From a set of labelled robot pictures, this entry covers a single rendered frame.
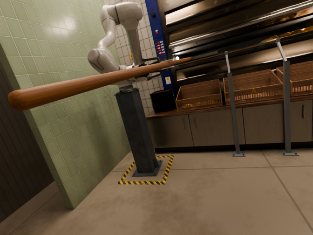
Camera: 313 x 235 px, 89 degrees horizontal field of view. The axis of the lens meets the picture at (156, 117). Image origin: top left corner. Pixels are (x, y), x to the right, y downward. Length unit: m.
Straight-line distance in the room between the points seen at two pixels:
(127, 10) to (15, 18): 0.98
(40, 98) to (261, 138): 2.07
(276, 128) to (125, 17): 1.82
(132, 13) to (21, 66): 1.02
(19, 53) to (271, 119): 2.45
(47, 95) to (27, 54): 1.57
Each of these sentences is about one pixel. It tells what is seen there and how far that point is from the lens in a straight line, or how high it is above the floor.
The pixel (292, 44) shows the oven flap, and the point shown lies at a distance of 2.62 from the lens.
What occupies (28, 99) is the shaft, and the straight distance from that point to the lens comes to 0.29.
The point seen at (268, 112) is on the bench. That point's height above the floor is 0.46.
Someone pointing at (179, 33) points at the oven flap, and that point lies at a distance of 2.56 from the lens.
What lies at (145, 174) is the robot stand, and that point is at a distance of 2.04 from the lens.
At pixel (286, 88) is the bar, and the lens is 1.98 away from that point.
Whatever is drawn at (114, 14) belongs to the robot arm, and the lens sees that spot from 1.43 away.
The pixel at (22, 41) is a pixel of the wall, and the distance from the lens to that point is 1.89.
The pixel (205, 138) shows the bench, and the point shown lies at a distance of 2.13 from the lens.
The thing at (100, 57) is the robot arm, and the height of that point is 1.25.
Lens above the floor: 1.10
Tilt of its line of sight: 15 degrees down
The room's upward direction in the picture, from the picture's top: 13 degrees counter-clockwise
